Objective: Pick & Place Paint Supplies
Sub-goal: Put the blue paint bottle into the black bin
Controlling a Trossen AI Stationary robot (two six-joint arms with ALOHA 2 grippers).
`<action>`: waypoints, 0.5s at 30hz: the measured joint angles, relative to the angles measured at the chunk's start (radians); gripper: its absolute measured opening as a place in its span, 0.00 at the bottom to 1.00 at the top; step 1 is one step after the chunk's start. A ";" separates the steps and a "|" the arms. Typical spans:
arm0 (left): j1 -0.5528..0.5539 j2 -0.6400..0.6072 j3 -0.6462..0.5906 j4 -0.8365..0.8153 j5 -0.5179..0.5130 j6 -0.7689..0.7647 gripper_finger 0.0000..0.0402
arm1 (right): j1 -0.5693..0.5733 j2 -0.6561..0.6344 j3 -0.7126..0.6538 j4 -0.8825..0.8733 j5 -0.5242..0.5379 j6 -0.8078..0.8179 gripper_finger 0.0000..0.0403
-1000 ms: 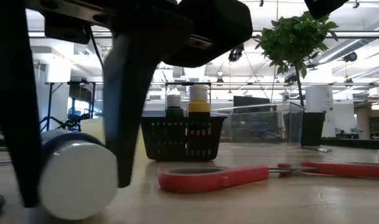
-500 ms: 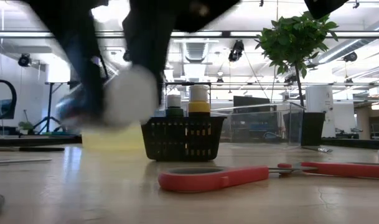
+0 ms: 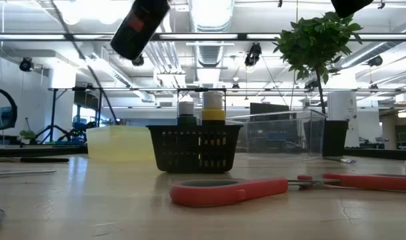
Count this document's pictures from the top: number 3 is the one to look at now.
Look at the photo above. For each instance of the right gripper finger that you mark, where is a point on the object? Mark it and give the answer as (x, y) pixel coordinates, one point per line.
(349, 6)

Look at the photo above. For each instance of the yellow paint bottle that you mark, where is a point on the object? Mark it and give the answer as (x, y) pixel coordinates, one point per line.
(213, 115)

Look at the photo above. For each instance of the green paint bottle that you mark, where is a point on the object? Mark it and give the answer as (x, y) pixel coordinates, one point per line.
(186, 108)

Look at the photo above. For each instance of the blue paint bottle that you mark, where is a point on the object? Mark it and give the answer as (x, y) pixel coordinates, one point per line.
(139, 30)

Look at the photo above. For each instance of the black pen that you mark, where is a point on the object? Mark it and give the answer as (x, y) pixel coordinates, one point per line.
(39, 160)

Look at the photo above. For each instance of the green leafy plant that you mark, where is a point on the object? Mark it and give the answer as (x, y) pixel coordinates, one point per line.
(316, 43)

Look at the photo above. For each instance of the black ceiling spotlight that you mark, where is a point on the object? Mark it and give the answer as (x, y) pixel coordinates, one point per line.
(26, 64)
(253, 53)
(375, 61)

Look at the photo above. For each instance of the white round column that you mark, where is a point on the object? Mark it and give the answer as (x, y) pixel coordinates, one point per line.
(342, 110)

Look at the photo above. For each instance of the black plant pot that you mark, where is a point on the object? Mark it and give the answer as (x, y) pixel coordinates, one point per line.
(336, 138)

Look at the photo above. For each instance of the clear plastic bin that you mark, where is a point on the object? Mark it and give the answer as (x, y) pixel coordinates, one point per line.
(289, 143)

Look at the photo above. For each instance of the black slotted plastic basket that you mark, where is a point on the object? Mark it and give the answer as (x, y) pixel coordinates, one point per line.
(192, 165)

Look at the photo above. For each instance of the silver ventilation duct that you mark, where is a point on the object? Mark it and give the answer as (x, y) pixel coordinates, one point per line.
(211, 20)

